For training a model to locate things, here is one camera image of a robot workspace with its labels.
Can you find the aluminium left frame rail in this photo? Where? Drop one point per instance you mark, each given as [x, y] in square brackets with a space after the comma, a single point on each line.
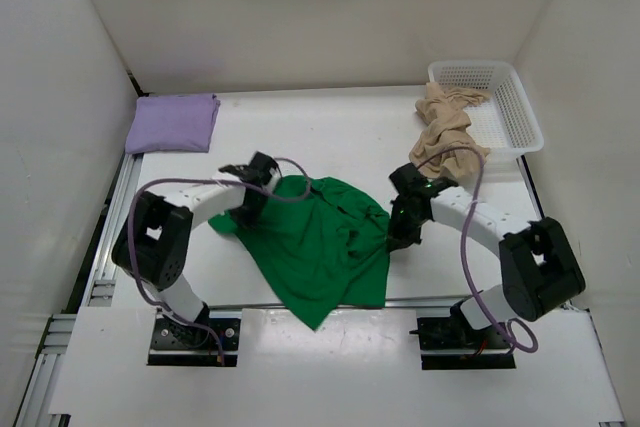
[59, 156]

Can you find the green t shirt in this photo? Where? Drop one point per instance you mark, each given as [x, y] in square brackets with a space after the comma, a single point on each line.
[319, 244]

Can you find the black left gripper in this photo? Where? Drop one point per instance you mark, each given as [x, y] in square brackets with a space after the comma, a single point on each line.
[250, 219]

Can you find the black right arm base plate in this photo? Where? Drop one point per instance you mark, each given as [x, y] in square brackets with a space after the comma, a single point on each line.
[445, 345]

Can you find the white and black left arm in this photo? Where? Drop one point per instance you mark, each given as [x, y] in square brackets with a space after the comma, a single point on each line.
[153, 243]

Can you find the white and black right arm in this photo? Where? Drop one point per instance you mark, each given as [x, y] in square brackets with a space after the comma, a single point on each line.
[539, 271]

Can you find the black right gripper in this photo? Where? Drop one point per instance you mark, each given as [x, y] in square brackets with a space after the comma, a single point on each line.
[398, 238]

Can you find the beige t shirt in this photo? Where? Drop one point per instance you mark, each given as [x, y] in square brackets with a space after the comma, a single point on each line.
[445, 148]

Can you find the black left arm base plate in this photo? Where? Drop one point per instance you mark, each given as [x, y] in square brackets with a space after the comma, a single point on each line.
[176, 345]

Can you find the white plastic basket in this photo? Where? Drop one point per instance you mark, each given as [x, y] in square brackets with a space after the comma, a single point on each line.
[505, 123]

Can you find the purple t shirt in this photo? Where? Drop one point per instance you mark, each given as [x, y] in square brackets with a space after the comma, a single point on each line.
[173, 123]

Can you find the aluminium table edge rail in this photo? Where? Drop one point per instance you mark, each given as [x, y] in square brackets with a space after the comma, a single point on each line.
[106, 300]

